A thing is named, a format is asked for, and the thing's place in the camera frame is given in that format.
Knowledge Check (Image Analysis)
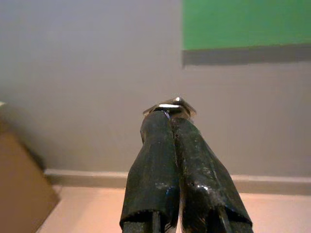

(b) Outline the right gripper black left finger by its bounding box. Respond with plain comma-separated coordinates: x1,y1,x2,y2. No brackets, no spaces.
119,111,181,233

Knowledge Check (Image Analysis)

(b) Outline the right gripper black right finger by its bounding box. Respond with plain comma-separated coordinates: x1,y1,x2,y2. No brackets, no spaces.
171,118,254,233

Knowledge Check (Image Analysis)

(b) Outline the brown cardboard box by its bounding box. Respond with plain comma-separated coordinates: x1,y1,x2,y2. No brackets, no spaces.
0,118,60,233

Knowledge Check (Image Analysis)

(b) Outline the green sheet with key hooks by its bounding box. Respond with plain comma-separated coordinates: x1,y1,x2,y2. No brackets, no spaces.
181,0,311,51

